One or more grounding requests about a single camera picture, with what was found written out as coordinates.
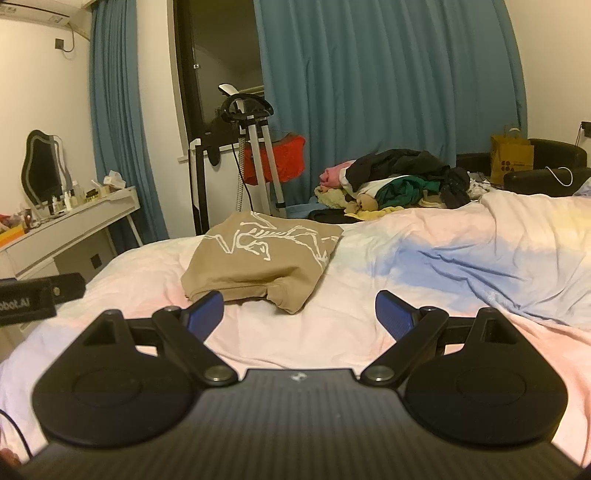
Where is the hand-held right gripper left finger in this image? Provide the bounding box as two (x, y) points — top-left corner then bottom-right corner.
(69, 291), (239, 387)

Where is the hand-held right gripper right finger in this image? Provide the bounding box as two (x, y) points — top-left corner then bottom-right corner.
(360, 290), (532, 387)

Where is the tan printed shirt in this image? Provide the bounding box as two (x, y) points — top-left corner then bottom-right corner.
(181, 211), (345, 315)

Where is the pile of mixed clothes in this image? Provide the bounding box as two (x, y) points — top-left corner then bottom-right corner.
(308, 148), (472, 223)

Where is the pastel tie-dye blanket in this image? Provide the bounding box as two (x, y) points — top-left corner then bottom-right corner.
(0, 187), (591, 467)

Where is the white dressing table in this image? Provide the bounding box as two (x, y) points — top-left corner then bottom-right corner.
(0, 185), (144, 282)

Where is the group of cosmetic bottles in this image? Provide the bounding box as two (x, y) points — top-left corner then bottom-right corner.
(46, 181), (95, 216)

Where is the black metal stand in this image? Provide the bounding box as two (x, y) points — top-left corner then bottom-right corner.
(188, 137), (220, 236)

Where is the wavy black-framed mirror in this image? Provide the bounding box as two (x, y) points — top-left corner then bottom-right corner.
(23, 130), (66, 208)

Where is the tissue box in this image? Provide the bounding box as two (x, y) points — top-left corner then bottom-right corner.
(95, 170), (128, 192)

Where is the white patterned cloth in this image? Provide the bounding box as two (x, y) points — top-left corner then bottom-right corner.
(467, 171), (491, 200)

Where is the garment steamer stand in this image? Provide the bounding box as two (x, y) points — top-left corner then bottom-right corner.
(217, 83), (289, 217)

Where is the yellow paper bag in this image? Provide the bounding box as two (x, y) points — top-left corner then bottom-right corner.
(489, 124), (535, 185)

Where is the narrow blue curtain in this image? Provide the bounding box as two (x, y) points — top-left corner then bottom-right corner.
(89, 0), (195, 254)

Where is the black leather sofa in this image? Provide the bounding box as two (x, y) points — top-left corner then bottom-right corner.
(455, 137), (591, 197)

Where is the wide blue curtain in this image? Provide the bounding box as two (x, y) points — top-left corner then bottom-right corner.
(254, 0), (528, 210)

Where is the dark window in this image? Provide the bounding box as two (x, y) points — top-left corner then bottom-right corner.
(173, 0), (266, 139)

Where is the white air conditioner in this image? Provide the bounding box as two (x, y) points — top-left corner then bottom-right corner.
(0, 0), (100, 33)

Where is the thin black cable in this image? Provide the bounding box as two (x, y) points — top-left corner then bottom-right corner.
(0, 408), (34, 457)

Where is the white cable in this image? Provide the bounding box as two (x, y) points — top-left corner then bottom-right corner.
(545, 167), (573, 188)

